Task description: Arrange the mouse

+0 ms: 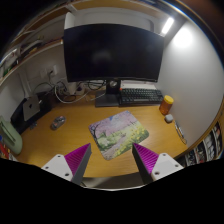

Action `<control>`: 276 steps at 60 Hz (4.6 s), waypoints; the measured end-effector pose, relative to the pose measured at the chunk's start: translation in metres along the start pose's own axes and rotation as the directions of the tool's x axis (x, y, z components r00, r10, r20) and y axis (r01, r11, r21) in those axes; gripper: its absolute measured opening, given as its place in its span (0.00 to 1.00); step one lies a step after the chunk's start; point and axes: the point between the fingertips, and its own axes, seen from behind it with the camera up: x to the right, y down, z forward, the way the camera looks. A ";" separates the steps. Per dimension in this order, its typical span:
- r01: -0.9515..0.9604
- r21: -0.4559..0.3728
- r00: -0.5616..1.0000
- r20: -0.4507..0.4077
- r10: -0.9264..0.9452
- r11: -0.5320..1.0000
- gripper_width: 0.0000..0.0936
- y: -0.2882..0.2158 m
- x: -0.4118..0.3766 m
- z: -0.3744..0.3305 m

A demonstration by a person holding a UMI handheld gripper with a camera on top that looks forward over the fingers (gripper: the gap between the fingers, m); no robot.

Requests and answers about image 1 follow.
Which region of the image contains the black mechanical keyboard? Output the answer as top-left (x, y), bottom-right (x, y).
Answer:
top-left (119, 88), bottom-right (163, 106)

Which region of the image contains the silver mini desktop computer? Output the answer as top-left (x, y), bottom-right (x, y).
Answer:
top-left (23, 95), bottom-right (40, 121)

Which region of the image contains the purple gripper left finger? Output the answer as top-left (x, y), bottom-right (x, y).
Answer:
top-left (42, 143), bottom-right (92, 185)

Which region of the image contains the grey computer mouse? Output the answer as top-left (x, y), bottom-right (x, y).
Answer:
top-left (50, 116), bottom-right (66, 130)

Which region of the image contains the black box under computer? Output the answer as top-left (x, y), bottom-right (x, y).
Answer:
top-left (11, 92), bottom-right (52, 134)

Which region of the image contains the black monitor stand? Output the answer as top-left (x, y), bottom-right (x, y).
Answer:
top-left (95, 80), bottom-right (121, 107)

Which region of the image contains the white wall power socket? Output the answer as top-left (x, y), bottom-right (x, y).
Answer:
top-left (40, 65), bottom-right (58, 78)

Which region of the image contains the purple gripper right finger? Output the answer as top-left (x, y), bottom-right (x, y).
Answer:
top-left (132, 143), bottom-right (183, 184)

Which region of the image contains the white ceiling light bar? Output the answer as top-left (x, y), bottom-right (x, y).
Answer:
top-left (161, 17), bottom-right (174, 35)

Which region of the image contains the green plastic container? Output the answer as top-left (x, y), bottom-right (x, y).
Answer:
top-left (0, 116), bottom-right (23, 154)

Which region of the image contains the white cable on desk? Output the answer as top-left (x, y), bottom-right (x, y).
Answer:
top-left (54, 83), bottom-right (98, 105)

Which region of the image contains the white earbuds case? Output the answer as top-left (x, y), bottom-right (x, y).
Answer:
top-left (165, 114), bottom-right (173, 123)

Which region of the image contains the bookshelf with items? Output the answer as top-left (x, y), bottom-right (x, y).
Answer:
top-left (181, 120), bottom-right (224, 168)

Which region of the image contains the black computer monitor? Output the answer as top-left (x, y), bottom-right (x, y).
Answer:
top-left (63, 24), bottom-right (164, 82)

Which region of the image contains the orange pill bottle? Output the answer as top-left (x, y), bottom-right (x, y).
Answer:
top-left (159, 95), bottom-right (174, 115)

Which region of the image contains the floral landscape mouse pad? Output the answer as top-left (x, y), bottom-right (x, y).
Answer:
top-left (89, 111), bottom-right (149, 160)

